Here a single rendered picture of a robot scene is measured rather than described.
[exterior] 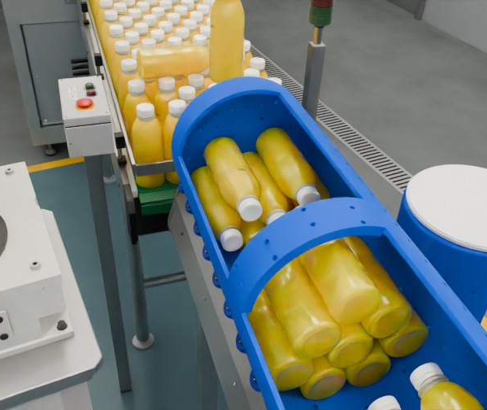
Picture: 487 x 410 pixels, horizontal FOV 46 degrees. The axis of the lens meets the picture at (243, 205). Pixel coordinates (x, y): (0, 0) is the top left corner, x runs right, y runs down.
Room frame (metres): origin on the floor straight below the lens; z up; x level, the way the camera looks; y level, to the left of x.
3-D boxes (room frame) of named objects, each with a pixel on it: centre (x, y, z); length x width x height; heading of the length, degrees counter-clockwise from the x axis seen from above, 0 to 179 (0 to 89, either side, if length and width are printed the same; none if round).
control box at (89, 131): (1.16, 0.37, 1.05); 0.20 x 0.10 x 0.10; 19
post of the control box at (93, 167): (1.16, 0.37, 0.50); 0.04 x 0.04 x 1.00; 19
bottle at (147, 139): (1.12, 0.23, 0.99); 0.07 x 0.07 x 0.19
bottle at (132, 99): (1.24, 0.27, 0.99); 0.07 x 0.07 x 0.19
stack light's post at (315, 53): (1.54, -0.18, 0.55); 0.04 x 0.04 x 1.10; 19
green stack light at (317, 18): (1.54, -0.18, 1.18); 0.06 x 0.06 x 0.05
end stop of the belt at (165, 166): (1.13, 0.06, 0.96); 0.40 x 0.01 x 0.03; 109
